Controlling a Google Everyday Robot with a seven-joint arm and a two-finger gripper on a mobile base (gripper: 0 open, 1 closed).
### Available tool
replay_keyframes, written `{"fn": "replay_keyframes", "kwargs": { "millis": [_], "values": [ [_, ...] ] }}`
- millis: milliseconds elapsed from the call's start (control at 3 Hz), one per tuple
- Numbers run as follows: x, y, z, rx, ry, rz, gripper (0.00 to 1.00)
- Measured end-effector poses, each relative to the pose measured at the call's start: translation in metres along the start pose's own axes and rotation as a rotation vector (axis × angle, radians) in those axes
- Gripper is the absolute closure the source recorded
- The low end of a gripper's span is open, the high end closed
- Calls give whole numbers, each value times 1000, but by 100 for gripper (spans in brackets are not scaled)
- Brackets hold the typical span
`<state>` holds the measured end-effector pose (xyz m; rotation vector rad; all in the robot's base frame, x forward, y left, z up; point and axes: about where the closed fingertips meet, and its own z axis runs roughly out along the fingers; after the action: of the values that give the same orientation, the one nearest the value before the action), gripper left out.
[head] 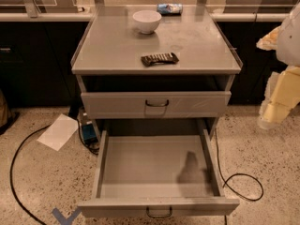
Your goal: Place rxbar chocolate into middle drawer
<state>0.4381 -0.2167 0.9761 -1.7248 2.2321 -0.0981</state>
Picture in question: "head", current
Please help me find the white ceramic bowl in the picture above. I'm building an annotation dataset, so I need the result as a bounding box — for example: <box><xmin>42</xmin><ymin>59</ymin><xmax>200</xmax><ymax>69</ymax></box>
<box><xmin>132</xmin><ymin>10</ymin><xmax>161</xmax><ymax>34</ymax></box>

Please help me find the closed grey top drawer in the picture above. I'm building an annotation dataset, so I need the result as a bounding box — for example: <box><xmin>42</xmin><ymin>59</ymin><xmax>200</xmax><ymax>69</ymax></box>
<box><xmin>82</xmin><ymin>91</ymin><xmax>231</xmax><ymax>119</ymax></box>

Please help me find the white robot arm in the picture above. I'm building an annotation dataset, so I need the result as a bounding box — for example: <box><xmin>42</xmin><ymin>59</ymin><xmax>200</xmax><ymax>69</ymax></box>
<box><xmin>257</xmin><ymin>4</ymin><xmax>300</xmax><ymax>129</ymax></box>

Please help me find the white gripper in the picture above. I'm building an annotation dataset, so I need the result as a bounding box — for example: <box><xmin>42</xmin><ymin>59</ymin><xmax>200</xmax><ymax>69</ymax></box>
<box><xmin>258</xmin><ymin>67</ymin><xmax>300</xmax><ymax>129</ymax></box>

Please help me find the grey drawer cabinet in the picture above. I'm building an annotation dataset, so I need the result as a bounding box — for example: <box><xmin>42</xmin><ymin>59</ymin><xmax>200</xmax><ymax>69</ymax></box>
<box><xmin>72</xmin><ymin>6</ymin><xmax>241</xmax><ymax>132</ymax></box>

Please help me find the blue power box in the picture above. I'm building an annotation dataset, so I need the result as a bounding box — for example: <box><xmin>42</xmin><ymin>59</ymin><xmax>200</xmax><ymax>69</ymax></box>
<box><xmin>82</xmin><ymin>124</ymin><xmax>97</xmax><ymax>143</ymax></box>

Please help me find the blue snack bag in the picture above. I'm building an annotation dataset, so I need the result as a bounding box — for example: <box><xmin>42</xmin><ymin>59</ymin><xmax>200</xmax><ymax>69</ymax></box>
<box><xmin>157</xmin><ymin>3</ymin><xmax>183</xmax><ymax>15</ymax></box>

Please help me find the black middle drawer handle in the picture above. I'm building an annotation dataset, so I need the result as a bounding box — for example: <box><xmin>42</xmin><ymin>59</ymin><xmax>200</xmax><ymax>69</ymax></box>
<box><xmin>146</xmin><ymin>207</ymin><xmax>173</xmax><ymax>218</ymax></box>

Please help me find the black cable left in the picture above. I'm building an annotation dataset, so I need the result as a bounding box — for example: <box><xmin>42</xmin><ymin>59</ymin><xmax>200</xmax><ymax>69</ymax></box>
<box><xmin>9</xmin><ymin>124</ymin><xmax>53</xmax><ymax>225</ymax></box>

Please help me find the black drawer handle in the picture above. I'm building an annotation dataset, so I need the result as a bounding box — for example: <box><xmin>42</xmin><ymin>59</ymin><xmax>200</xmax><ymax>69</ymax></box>
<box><xmin>145</xmin><ymin>99</ymin><xmax>170</xmax><ymax>107</ymax></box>
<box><xmin>146</xmin><ymin>207</ymin><xmax>173</xmax><ymax>218</ymax></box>

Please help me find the blue tape mark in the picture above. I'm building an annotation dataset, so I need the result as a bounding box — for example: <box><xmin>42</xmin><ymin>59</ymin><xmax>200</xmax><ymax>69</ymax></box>
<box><xmin>52</xmin><ymin>208</ymin><xmax>81</xmax><ymax>225</ymax></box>

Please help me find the white paper sheet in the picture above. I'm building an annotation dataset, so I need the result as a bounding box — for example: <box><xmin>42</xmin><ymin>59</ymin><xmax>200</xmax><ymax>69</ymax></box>
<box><xmin>37</xmin><ymin>114</ymin><xmax>78</xmax><ymax>151</ymax></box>

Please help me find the black top drawer handle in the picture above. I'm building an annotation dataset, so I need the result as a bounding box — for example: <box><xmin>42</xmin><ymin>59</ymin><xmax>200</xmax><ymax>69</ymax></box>
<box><xmin>145</xmin><ymin>99</ymin><xmax>170</xmax><ymax>107</ymax></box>

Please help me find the open grey middle drawer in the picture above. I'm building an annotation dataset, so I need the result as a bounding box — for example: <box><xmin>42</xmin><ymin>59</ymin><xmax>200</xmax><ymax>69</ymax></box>
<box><xmin>79</xmin><ymin>130</ymin><xmax>239</xmax><ymax>218</ymax></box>

